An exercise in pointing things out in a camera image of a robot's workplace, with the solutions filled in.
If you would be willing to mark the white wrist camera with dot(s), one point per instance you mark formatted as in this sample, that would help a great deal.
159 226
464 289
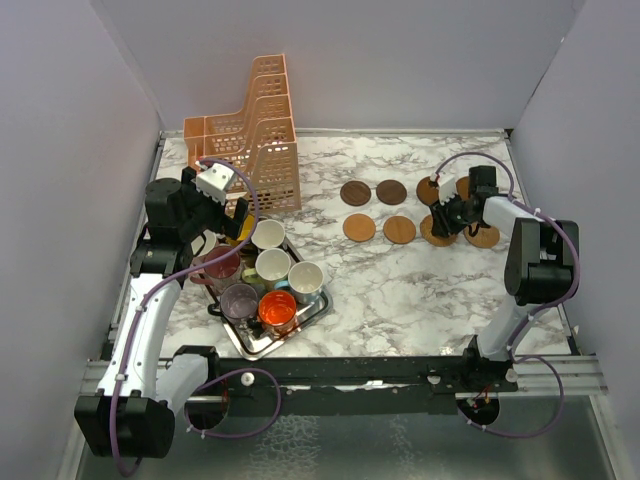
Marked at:
447 188
216 181

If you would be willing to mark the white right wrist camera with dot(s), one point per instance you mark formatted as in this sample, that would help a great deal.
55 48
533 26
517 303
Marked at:
447 188

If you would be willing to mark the purple glass cup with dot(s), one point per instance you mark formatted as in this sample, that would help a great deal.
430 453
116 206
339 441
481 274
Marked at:
239 303

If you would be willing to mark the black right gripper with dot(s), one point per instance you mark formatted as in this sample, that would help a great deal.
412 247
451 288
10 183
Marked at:
442 225

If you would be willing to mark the light brown wooden coaster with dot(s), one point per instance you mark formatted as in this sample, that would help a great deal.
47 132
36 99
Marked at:
399 230

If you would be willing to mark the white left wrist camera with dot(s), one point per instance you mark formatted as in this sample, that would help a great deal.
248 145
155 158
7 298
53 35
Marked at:
216 181

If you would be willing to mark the brown ringed wooden saucer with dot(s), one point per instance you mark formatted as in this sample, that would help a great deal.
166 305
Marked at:
427 191

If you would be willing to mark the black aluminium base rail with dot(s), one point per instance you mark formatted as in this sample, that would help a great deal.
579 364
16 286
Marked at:
373 385

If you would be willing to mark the peach plastic file organizer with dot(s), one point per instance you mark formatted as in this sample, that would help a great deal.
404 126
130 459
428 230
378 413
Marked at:
259 139

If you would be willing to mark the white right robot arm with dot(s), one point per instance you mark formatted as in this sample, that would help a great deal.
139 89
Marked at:
542 268

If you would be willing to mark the yellow black mug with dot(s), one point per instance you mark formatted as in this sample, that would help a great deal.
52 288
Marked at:
244 232

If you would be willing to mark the orange metallic cup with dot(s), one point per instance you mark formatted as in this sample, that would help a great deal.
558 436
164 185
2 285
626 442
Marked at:
277 311

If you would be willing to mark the white cup at back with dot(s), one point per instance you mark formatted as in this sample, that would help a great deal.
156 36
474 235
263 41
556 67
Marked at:
268 234

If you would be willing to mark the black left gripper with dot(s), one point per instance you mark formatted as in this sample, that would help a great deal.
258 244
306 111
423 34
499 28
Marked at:
191 193

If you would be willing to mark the dark brown wooden coaster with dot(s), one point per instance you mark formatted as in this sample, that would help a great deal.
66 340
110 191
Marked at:
391 192

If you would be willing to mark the white pink mug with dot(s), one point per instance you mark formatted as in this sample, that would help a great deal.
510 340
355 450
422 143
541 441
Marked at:
204 243

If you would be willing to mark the white blue mug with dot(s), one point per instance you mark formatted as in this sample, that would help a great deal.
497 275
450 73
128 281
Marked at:
305 281

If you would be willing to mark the white cream middle cup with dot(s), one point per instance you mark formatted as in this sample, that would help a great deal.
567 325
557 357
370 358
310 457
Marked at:
271 267

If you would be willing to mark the dark walnut coaster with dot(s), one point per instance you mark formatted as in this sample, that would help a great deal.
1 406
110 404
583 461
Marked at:
355 193

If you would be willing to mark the light beech wooden coaster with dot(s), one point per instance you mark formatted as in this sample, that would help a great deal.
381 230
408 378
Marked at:
359 227

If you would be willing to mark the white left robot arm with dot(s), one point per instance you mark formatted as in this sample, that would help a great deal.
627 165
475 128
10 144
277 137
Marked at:
132 412

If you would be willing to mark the woven rattan coaster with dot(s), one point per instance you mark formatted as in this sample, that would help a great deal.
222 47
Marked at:
482 236
426 226

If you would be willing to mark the silver metal tray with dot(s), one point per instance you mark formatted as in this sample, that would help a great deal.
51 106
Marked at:
250 338

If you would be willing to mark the pink maroon mug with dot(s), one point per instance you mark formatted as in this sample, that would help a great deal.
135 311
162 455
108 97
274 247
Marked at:
220 265

